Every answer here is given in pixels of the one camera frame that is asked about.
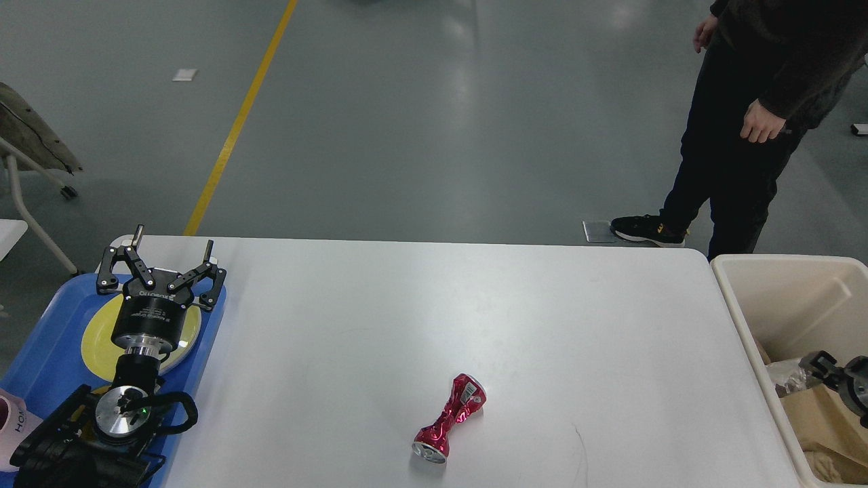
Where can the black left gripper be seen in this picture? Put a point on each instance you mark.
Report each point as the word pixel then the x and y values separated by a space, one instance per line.
pixel 152 318

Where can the crushed red can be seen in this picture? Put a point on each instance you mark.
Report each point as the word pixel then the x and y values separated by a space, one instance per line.
pixel 467 397

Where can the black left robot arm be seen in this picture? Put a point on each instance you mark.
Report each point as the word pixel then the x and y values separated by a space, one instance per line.
pixel 138 424

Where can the person in black clothes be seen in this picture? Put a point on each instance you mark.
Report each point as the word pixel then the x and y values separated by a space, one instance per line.
pixel 772 71

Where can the yellow plastic plate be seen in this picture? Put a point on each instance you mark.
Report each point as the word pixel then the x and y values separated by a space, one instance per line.
pixel 101 325

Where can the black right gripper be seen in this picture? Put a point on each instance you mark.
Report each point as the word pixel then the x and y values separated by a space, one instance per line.
pixel 851 380

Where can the person's other hand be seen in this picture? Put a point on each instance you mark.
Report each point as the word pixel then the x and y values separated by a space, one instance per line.
pixel 704 32

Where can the foil sheet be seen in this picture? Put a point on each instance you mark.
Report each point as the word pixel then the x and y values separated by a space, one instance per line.
pixel 789 378

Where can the beige plastic bin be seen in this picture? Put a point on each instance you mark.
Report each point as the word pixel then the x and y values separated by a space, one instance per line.
pixel 788 305

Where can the pink HOME mug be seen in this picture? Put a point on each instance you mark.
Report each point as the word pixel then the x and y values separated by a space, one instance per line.
pixel 17 423

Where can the chair with olive jacket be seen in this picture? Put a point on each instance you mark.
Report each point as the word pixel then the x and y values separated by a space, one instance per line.
pixel 29 144

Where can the person's hand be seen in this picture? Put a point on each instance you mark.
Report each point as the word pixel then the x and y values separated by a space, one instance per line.
pixel 759 125

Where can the brown paper bag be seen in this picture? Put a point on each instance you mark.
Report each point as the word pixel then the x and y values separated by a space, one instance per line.
pixel 819 417

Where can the brown paper ball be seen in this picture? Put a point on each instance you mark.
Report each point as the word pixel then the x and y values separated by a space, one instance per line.
pixel 835 467

